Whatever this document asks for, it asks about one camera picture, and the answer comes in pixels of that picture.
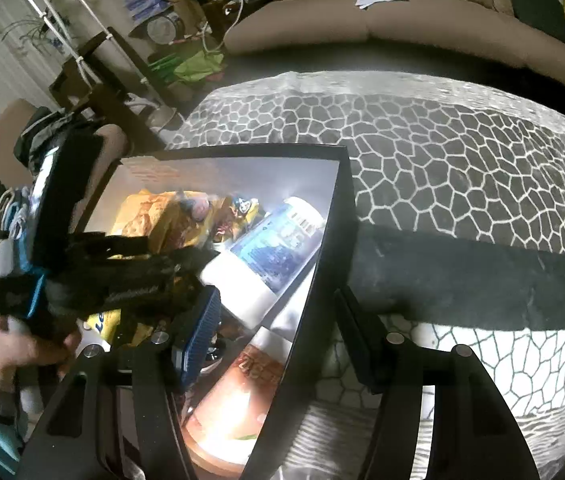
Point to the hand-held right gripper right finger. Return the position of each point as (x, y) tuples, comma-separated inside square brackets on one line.
[(362, 345)]

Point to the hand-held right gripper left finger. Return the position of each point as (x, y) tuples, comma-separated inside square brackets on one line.
[(202, 332)]

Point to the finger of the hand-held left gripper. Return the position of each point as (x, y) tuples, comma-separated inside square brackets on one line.
[(157, 275), (117, 245)]

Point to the yellow biscuit packet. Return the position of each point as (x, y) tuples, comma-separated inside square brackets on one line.
[(147, 215)]

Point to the black storage box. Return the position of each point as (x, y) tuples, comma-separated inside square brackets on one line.
[(312, 320)]

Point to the orange clear cup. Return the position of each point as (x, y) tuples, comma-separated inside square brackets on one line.
[(232, 410)]

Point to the white bottle blue label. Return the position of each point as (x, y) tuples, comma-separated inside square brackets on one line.
[(272, 255)]

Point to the colourful snack packet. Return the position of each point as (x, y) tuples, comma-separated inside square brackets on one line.
[(242, 207)]

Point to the person's left hand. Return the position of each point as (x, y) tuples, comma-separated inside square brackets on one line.
[(2, 352)]

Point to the dark clothing pile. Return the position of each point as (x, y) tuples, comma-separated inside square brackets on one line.
[(47, 127)]

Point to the dark wooden chair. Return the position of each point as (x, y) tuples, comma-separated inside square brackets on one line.
[(112, 85)]

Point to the green houseplant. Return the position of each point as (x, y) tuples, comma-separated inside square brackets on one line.
[(27, 30)]

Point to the green bags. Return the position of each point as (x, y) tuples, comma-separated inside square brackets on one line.
[(187, 65)]

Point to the white metal rack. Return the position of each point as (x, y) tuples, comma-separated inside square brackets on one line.
[(62, 10)]

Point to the round metal tin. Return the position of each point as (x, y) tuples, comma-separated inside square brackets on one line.
[(165, 27)]

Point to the brown cardboard box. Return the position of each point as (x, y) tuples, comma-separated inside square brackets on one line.
[(187, 12)]

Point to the beige sofa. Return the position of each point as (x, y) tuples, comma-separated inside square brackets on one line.
[(412, 27)]

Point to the dark cushion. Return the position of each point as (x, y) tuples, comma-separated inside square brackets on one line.
[(537, 10)]

